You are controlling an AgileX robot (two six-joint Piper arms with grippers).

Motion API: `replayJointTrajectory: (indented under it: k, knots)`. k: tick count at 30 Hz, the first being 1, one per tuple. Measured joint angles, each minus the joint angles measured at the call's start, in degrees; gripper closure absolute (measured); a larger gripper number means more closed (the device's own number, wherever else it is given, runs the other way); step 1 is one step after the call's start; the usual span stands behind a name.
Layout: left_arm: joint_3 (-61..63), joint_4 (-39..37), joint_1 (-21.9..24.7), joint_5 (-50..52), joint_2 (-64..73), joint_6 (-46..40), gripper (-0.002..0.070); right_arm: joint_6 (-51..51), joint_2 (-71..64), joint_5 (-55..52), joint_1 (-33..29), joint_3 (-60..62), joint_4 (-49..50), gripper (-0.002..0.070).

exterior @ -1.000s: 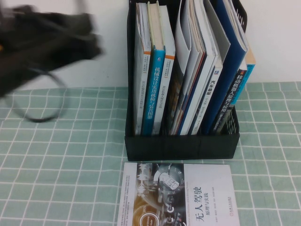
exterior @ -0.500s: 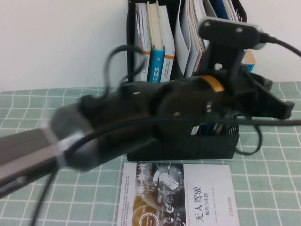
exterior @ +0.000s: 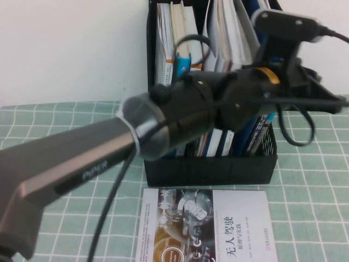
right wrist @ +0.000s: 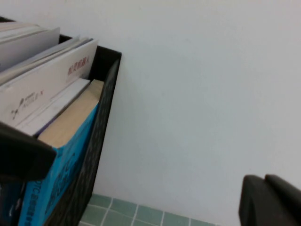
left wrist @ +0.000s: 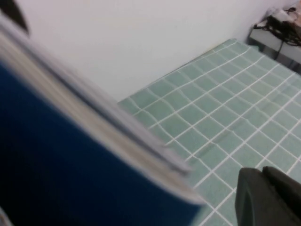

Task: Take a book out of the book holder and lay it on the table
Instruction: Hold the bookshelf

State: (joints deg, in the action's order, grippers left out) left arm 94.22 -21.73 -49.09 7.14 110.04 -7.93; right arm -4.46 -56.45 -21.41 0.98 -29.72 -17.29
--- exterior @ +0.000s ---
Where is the white zip tie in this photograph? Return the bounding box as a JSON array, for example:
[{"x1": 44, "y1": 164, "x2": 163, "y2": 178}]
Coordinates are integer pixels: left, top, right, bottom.
[{"x1": 117, "y1": 108, "x2": 143, "y2": 157}]

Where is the white magazine with red edge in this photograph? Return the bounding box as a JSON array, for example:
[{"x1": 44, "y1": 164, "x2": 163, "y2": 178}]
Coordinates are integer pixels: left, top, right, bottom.
[{"x1": 196, "y1": 0, "x2": 240, "y2": 158}]

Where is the black spine mobile robot book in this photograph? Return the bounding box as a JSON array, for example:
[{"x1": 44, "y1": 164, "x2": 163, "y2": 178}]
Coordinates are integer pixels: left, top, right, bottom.
[{"x1": 243, "y1": 119, "x2": 274, "y2": 156}]

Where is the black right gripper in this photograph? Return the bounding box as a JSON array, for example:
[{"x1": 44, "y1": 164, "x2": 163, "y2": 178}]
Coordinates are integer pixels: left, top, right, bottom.
[{"x1": 278, "y1": 57, "x2": 346, "y2": 113}]

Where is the black plastic book holder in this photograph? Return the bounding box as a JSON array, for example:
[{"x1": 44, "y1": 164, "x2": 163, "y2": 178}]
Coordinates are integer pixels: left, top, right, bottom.
[{"x1": 143, "y1": 0, "x2": 287, "y2": 188}]

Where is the white self-driving book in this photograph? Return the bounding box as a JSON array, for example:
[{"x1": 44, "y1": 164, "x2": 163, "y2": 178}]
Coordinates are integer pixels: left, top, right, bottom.
[{"x1": 135, "y1": 187, "x2": 279, "y2": 262}]

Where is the black camera cable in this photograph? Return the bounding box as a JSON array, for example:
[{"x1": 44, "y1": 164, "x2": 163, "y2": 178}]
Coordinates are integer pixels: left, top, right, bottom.
[{"x1": 87, "y1": 24, "x2": 349, "y2": 262}]

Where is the green checked tablecloth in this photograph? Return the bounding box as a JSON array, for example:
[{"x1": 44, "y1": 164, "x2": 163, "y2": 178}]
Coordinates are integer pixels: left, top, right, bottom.
[{"x1": 0, "y1": 94, "x2": 349, "y2": 262}]

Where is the blue spine mechanism book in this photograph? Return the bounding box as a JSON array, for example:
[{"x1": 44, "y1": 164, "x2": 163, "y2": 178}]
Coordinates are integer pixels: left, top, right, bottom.
[{"x1": 163, "y1": 1, "x2": 193, "y2": 158}]

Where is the grey thin booklet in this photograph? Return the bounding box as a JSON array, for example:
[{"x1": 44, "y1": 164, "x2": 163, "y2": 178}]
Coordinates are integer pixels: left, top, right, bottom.
[{"x1": 236, "y1": 0, "x2": 260, "y2": 54}]

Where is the stack of white magazines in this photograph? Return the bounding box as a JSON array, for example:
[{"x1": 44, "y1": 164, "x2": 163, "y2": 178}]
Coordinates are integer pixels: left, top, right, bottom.
[{"x1": 204, "y1": 0, "x2": 254, "y2": 158}]

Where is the white car suspension book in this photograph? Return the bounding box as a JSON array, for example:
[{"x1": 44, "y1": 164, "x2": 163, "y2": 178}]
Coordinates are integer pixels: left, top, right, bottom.
[{"x1": 221, "y1": 130, "x2": 236, "y2": 157}]

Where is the thin white orange-band book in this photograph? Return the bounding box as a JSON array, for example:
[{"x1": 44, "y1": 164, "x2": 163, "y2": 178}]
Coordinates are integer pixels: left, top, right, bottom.
[{"x1": 155, "y1": 2, "x2": 175, "y2": 85}]

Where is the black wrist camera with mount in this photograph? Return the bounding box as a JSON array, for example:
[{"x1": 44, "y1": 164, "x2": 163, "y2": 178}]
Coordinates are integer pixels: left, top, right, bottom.
[{"x1": 250, "y1": 8, "x2": 324, "y2": 72}]

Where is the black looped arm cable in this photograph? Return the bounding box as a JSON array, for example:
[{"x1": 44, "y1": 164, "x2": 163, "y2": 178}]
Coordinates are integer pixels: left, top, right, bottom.
[{"x1": 173, "y1": 34, "x2": 211, "y2": 82}]

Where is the dark blue cover booklet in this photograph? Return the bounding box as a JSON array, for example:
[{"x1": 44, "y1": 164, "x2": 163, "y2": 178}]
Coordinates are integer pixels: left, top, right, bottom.
[{"x1": 233, "y1": 0, "x2": 273, "y2": 157}]

